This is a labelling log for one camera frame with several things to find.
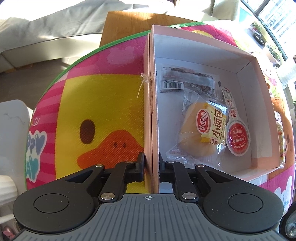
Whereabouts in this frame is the beige sofa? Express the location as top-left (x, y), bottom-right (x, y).
top-left (1, 1), bottom-right (174, 72)

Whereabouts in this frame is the dark snack bar clear packet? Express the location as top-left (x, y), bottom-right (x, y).
top-left (158, 66), bottom-right (217, 96)

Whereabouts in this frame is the pink cardboard gift box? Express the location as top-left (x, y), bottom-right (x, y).
top-left (144, 25), bottom-right (281, 193)

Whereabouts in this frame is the white round plant pot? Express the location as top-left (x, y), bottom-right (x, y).
top-left (266, 44), bottom-right (282, 62)

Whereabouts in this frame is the red spoon-shaped jelly cup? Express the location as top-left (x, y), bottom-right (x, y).
top-left (221, 88), bottom-right (250, 157)

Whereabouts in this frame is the sesame grain bar packet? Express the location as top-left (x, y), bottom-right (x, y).
top-left (274, 111), bottom-right (285, 169)

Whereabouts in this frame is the white side table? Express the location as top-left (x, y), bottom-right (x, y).
top-left (0, 99), bottom-right (31, 232)

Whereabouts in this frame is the colourful cartoon play mat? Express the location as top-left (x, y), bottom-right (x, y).
top-left (25, 22), bottom-right (295, 209)

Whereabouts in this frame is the wooden table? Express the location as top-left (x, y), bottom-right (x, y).
top-left (100, 11), bottom-right (193, 46)

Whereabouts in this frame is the small bread yellow label packet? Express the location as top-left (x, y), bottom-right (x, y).
top-left (166, 89), bottom-right (228, 165)

